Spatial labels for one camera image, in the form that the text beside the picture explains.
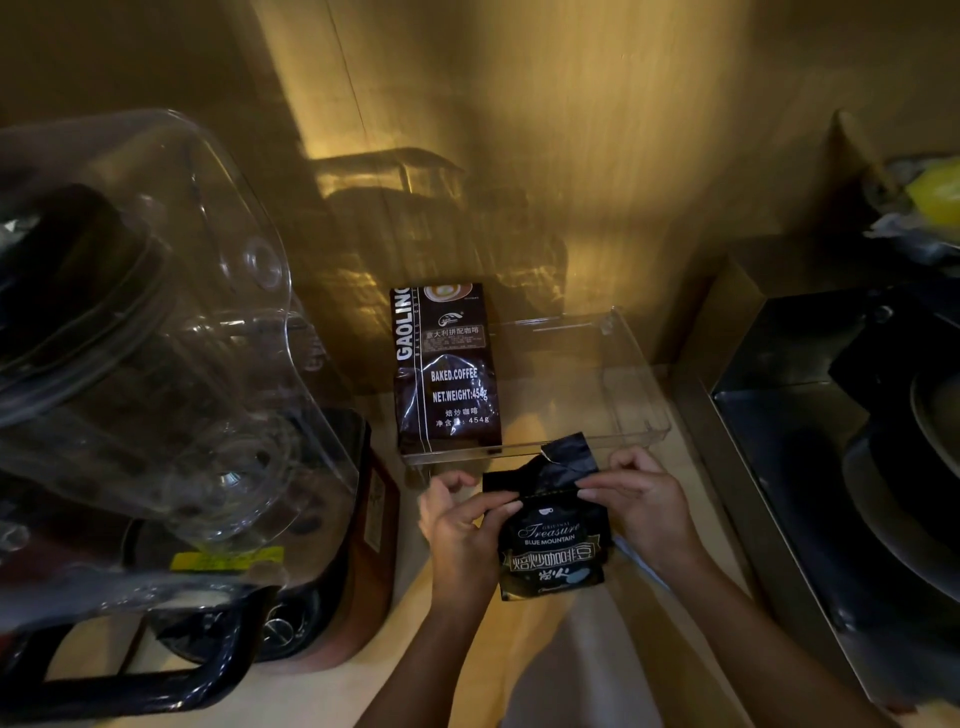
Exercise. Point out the person's left hand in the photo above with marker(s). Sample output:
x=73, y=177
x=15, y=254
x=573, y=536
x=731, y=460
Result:
x=459, y=547

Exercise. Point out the person's right hand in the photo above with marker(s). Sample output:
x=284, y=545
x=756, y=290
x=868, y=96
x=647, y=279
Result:
x=654, y=510

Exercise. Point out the person's right fingers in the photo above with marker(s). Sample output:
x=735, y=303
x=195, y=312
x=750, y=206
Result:
x=604, y=484

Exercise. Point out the person's left thumb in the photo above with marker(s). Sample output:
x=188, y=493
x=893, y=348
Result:
x=456, y=486

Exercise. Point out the small black coffee bag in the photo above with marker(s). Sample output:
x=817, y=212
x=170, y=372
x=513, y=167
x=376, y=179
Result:
x=552, y=537

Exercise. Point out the person's right forearm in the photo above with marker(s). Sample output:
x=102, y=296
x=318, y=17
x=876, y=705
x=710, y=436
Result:
x=765, y=645

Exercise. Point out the person's left forearm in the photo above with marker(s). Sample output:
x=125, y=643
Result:
x=429, y=664

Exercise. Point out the clear plastic tray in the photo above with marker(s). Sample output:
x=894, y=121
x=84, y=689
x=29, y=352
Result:
x=570, y=382

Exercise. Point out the tall dark coffee bag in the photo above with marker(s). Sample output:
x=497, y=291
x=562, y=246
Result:
x=448, y=366

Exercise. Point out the dark red blender base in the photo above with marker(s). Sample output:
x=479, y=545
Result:
x=330, y=555

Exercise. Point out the stainless steel sink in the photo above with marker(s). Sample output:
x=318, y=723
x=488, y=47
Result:
x=817, y=480

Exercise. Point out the yellow label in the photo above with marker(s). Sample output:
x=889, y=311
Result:
x=225, y=559

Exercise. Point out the clear plastic blender cover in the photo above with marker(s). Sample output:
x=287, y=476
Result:
x=142, y=337

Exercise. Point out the yellow object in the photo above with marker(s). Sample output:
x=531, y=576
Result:
x=934, y=192

